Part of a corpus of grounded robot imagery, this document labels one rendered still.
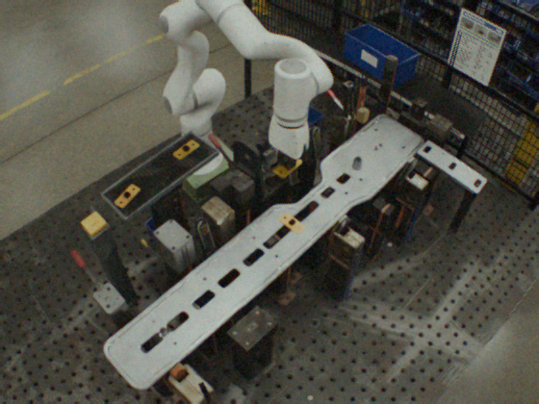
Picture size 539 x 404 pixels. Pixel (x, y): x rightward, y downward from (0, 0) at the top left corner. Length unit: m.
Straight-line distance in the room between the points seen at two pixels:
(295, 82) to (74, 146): 2.53
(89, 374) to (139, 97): 2.46
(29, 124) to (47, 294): 2.16
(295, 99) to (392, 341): 0.95
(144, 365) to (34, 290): 0.74
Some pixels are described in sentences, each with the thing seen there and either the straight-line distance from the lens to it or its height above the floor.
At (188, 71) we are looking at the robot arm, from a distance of 1.58.
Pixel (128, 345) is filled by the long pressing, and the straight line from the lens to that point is 1.37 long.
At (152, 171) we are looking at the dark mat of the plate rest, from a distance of 1.49.
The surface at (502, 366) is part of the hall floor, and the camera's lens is 2.67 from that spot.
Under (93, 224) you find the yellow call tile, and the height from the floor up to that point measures 1.16.
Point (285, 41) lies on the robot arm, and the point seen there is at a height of 1.60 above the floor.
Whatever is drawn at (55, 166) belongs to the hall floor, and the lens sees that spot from 3.37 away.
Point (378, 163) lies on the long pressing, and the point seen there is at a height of 1.00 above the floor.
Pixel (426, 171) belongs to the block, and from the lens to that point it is 1.81.
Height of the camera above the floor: 2.23
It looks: 51 degrees down
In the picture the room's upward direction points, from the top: 2 degrees clockwise
